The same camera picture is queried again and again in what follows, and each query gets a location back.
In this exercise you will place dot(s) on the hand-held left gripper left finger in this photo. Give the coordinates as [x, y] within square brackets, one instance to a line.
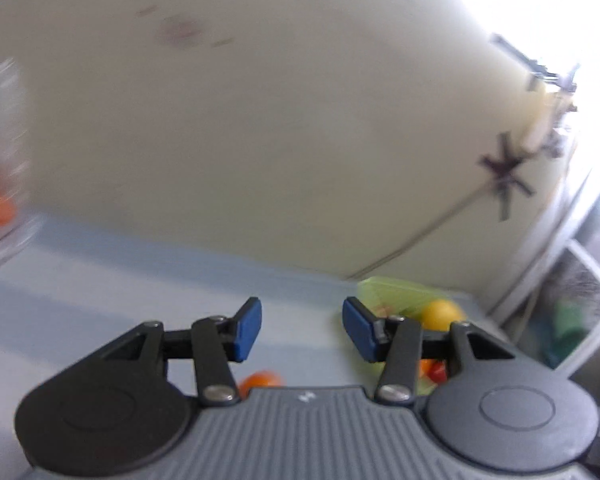
[245, 332]

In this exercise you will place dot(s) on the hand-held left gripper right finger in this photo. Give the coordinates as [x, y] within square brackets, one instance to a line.
[360, 330]

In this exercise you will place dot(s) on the large mandarin orange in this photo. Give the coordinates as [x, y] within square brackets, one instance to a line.
[262, 381]

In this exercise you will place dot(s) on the green plastic basin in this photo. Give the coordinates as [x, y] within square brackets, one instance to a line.
[399, 292]

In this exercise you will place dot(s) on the large yellow citrus fruit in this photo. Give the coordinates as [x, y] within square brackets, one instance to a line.
[442, 314]

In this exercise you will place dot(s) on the pile of cherry tomatoes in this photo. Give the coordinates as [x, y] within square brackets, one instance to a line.
[437, 373]

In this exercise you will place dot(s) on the blue striped sheet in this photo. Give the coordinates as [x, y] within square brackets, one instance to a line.
[105, 285]

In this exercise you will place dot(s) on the green object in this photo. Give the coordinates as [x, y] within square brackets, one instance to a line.
[567, 325]

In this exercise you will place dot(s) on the black tape cross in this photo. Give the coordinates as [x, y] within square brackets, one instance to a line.
[507, 172]

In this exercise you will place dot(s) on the white framed mesh panel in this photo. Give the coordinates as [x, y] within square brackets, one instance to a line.
[579, 280]

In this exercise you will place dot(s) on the clear plastic bag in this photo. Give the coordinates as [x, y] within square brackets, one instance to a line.
[5, 160]

